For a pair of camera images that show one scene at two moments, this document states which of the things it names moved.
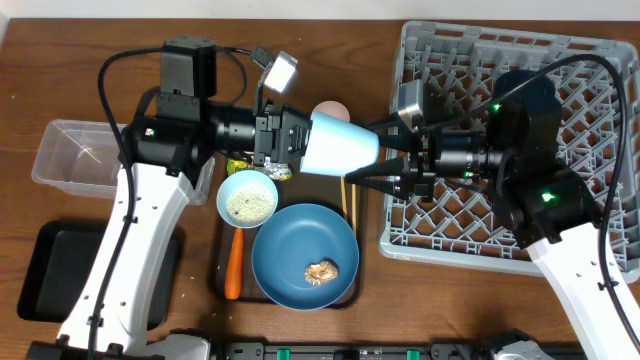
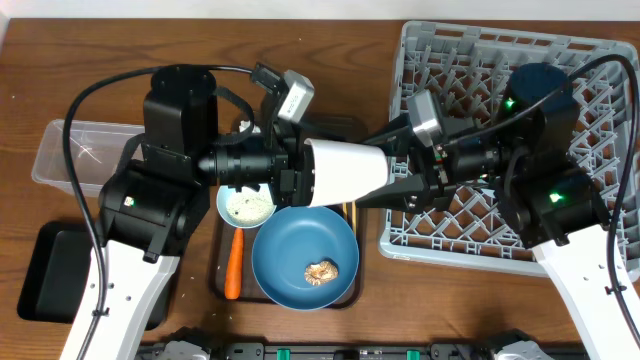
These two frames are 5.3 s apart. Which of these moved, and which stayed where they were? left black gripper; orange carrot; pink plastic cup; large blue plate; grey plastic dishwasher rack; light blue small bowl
Moved: left black gripper; pink plastic cup
Stayed: orange carrot; large blue plate; grey plastic dishwasher rack; light blue small bowl
